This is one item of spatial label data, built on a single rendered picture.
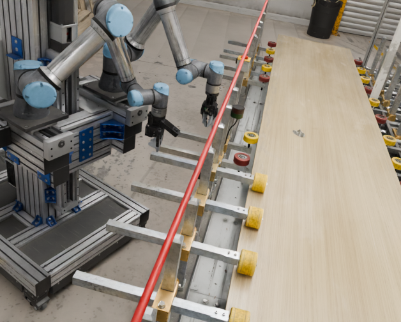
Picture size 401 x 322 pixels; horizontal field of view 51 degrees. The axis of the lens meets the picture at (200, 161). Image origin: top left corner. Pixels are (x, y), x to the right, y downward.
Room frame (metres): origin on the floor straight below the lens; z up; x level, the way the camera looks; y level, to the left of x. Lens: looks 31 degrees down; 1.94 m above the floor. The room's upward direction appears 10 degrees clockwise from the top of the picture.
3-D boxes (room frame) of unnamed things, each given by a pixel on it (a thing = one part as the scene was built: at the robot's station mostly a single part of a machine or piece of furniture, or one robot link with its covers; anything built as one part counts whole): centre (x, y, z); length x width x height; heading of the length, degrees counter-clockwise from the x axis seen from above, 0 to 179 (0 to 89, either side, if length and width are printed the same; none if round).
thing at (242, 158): (1.80, -0.20, 0.85); 0.08 x 0.08 x 0.11
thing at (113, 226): (1.07, 0.03, 0.95); 0.50 x 0.04 x 0.04; 84
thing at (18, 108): (1.62, 0.77, 1.09); 0.15 x 0.15 x 0.10
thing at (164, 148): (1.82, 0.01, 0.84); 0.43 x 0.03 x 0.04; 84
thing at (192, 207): (1.11, 0.00, 0.87); 0.04 x 0.04 x 0.48; 84
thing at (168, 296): (0.84, 0.03, 0.95); 0.14 x 0.06 x 0.05; 174
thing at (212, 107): (2.02, 0.00, 1.06); 0.09 x 0.08 x 0.12; 174
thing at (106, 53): (2.06, 0.52, 1.21); 0.13 x 0.12 x 0.14; 162
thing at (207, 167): (1.35, -0.03, 0.93); 0.04 x 0.04 x 0.48; 84
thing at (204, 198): (1.33, -0.03, 0.95); 0.14 x 0.06 x 0.05; 174
